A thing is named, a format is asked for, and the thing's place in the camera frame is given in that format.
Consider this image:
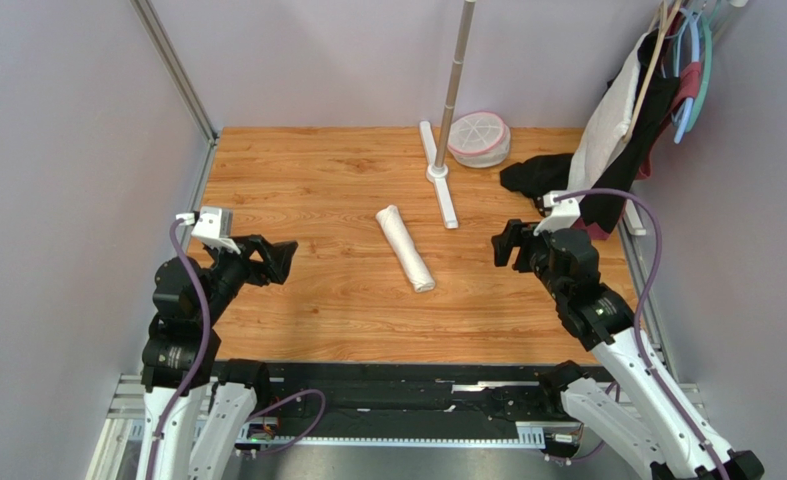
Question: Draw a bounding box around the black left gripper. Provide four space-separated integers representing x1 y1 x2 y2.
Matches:
196 231 297 325

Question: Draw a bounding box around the white cloth napkin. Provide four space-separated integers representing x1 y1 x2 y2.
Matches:
375 205 436 293

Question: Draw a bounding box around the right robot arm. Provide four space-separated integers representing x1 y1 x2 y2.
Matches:
492 219 765 479

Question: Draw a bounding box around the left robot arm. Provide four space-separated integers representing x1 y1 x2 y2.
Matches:
137 235 298 479

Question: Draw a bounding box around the black cloth on table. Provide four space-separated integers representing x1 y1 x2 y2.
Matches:
499 153 573 214

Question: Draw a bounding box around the white stand with metal pole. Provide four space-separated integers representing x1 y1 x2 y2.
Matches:
418 0 477 230

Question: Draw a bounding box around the white mesh pink rimmed basket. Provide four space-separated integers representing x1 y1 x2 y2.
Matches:
447 111 511 169

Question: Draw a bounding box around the white hanging towel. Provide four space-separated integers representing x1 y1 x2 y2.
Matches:
566 34 647 191

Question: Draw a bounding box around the black hanging garment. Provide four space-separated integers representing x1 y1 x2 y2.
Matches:
571 29 682 234

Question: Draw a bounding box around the blue plastic hanger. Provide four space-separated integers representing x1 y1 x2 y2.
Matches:
671 7 702 144

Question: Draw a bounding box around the green plastic hanger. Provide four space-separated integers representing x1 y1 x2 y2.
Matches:
683 1 722 133

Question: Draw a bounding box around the dark red hanging garment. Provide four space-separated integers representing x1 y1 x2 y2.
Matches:
636 61 702 180

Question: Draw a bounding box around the wooden hanger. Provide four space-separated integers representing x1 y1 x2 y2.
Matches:
622 0 682 144

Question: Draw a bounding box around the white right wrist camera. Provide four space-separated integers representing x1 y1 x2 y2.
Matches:
534 191 581 236

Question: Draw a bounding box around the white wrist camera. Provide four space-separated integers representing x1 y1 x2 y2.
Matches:
175 206 241 254
534 191 581 236

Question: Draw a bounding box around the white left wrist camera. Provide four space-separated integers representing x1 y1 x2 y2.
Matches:
175 206 241 254

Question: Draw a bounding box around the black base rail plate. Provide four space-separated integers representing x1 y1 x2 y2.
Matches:
261 362 575 441

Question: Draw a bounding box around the aluminium frame rail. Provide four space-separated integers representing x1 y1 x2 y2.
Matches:
130 0 219 145

